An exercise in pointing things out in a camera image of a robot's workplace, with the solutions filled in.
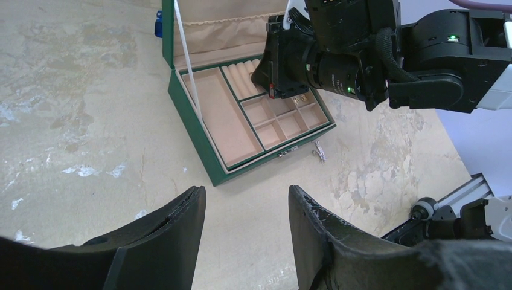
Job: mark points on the green jewelry tray insert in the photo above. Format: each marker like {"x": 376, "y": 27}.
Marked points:
{"x": 241, "y": 121}

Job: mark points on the blue box hinge tab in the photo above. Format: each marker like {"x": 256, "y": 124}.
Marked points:
{"x": 158, "y": 24}

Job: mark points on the small gold stud earring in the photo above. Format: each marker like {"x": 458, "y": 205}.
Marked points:
{"x": 301, "y": 100}

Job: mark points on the aluminium frame rail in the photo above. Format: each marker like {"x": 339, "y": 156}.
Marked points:
{"x": 476, "y": 188}

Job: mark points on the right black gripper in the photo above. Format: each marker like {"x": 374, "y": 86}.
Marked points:
{"x": 328, "y": 45}

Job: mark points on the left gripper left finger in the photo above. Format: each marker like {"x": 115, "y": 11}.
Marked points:
{"x": 157, "y": 251}

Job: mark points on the silver earring near box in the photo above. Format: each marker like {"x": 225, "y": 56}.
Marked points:
{"x": 319, "y": 152}

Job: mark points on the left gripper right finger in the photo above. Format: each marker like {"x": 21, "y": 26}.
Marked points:
{"x": 331, "y": 253}

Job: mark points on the green jewelry box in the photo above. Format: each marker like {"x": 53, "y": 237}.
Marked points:
{"x": 213, "y": 49}

